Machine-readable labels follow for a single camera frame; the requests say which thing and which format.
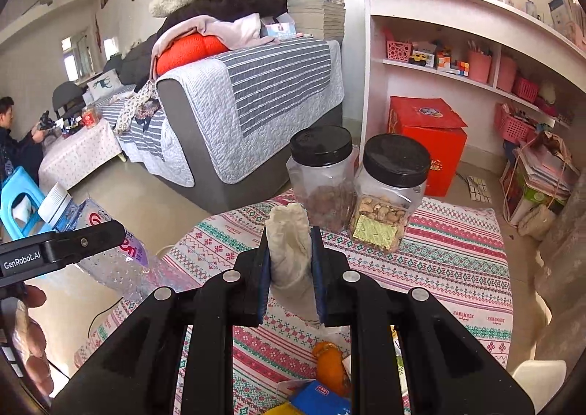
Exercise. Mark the orange cushion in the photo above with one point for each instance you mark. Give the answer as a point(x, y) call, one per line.
point(187, 53)

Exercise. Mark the patterned striped tablecloth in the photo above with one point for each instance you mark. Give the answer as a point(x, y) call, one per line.
point(435, 268)

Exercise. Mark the clear plastic water bottle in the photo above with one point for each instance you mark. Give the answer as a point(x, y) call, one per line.
point(114, 264)

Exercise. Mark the person's left hand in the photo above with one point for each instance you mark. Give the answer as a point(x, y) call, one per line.
point(34, 346)

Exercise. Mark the stack of papers and folders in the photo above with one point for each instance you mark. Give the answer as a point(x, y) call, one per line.
point(547, 167)

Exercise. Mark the large pink basket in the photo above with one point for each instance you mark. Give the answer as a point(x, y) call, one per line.
point(512, 124)

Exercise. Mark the sheet of square stickers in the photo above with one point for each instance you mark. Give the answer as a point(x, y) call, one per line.
point(479, 188)

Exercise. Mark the yellow toy car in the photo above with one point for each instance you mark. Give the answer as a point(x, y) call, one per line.
point(418, 59)

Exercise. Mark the yellow packet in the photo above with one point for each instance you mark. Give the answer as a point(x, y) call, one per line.
point(286, 409)

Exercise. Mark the small pink basket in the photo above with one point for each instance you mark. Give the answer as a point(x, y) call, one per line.
point(525, 90)

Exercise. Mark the orange peel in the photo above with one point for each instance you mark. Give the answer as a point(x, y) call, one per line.
point(329, 364)

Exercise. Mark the blue box white label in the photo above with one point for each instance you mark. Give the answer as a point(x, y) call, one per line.
point(320, 399)

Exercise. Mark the green cardboard box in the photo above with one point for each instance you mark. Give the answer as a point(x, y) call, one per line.
point(533, 195)

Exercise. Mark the white mesh bag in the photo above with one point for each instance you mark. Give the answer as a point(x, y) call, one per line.
point(536, 222)

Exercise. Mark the stack of books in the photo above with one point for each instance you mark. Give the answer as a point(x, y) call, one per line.
point(316, 3)

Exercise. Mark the pink pen holder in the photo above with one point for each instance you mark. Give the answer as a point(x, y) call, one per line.
point(479, 67)

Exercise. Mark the pale pink garment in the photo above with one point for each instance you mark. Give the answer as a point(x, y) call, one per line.
point(219, 30)

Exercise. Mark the white plastic waste bin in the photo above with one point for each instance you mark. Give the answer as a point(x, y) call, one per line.
point(540, 374)

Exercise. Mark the floral patterned cloth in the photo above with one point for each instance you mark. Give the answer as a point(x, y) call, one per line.
point(137, 108)

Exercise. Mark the pink storage bin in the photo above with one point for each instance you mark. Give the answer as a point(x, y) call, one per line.
point(507, 74)

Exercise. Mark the clear jar brown snacks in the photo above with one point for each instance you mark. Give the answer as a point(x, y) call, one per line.
point(320, 177)

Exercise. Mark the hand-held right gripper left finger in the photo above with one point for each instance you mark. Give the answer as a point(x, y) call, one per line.
point(263, 300)

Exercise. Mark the white paper towel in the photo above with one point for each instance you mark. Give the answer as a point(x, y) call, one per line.
point(290, 250)

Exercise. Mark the dark brown blanket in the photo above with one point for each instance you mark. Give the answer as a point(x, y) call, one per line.
point(238, 5)

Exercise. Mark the floral lace curtain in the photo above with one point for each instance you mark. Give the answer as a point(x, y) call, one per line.
point(563, 268)

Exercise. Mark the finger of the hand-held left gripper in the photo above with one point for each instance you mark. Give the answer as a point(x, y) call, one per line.
point(87, 241)

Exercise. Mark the pink lattice box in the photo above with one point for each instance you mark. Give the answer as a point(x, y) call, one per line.
point(399, 51)

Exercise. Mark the grey sofa striped quilted cover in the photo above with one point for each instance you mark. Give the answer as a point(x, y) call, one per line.
point(274, 76)

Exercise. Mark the plush toy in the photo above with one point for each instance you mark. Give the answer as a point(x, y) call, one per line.
point(545, 97)

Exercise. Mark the white bookshelf unit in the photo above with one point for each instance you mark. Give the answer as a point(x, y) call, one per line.
point(412, 7)

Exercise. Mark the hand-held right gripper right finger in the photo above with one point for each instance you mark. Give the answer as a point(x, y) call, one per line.
point(320, 300)

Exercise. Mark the light blue box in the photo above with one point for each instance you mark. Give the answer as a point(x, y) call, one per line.
point(278, 30)

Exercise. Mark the table with dotted cloth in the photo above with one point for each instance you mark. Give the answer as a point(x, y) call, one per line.
point(78, 154)

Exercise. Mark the blue plastic stool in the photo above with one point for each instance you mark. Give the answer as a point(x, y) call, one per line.
point(11, 195)

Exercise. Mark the clear jar gold label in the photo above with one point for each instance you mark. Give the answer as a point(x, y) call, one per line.
point(389, 195)

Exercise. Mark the red cardboard box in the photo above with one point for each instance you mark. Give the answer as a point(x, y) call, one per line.
point(425, 145)

